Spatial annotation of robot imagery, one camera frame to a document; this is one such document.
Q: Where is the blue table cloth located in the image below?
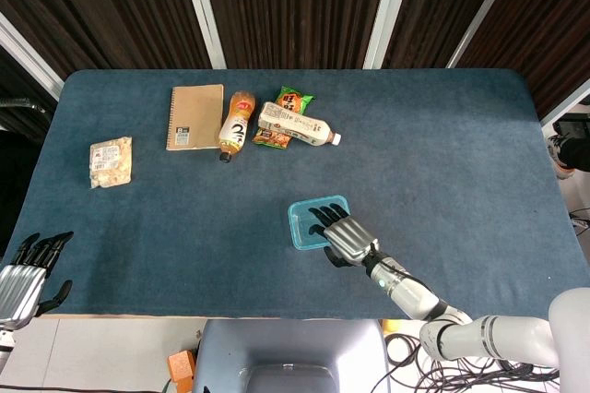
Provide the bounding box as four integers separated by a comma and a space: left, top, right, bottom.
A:
0, 68, 590, 320

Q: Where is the orange tea bottle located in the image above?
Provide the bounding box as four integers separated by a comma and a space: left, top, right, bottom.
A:
218, 90, 257, 163

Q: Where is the white sneaker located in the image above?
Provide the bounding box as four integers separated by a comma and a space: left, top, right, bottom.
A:
547, 134, 577, 181

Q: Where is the black corrugated hose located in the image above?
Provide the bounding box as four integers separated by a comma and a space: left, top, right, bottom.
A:
0, 96, 50, 118

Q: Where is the green snack packet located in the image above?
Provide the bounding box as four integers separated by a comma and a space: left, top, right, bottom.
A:
252, 85, 316, 149

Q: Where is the orange block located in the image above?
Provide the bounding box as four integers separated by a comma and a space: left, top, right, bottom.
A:
167, 349, 197, 390

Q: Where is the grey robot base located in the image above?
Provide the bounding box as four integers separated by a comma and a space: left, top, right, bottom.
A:
192, 318, 392, 393

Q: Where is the kraft spiral notebook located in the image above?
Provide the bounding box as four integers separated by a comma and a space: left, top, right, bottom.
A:
165, 83, 226, 152

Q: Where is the clear plastic container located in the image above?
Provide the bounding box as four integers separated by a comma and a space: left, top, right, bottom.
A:
287, 194, 352, 254

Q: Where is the clear labelled snack bag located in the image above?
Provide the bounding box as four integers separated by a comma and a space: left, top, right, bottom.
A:
88, 136, 134, 189

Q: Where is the thin black cable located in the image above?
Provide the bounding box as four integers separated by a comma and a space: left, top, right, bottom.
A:
0, 381, 195, 393

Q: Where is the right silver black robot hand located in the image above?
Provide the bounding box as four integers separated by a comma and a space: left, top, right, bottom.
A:
307, 202, 381, 269

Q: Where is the black cable tangle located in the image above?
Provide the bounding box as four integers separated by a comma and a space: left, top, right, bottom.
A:
372, 318, 561, 393

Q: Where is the black trouser leg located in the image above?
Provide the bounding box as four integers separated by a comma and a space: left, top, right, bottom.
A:
552, 113, 590, 171

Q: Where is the white partition frame post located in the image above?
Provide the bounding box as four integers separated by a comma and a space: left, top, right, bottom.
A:
363, 0, 419, 70
0, 12, 65, 100
177, 0, 227, 70
445, 0, 526, 69
541, 78, 590, 126

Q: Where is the white-labelled bottle with white cap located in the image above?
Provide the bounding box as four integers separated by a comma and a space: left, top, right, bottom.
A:
256, 101, 343, 149

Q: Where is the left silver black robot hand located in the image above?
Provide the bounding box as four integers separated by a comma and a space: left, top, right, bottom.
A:
0, 231, 75, 332

